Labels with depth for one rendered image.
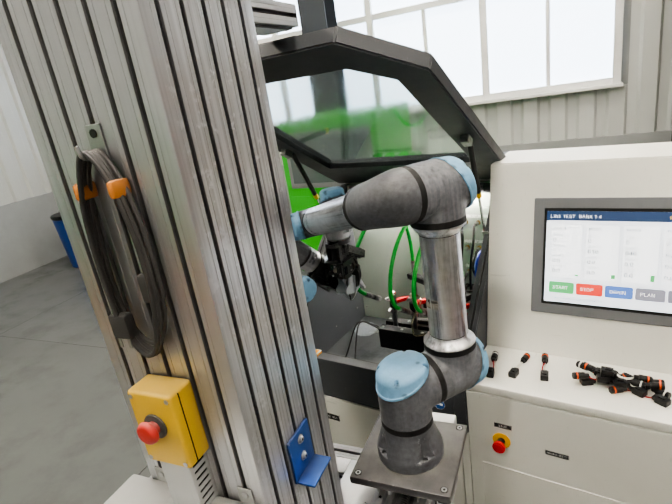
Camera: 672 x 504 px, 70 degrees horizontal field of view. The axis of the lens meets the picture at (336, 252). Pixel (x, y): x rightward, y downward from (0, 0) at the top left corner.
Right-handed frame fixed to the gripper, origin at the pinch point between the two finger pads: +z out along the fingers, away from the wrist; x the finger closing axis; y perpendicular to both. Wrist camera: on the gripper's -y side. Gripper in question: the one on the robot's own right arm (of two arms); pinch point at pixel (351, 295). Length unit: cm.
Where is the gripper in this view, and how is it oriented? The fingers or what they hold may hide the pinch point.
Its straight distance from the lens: 153.6
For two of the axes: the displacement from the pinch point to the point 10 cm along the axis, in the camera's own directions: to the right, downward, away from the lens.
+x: 8.3, 0.4, -5.5
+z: 1.5, 9.4, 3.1
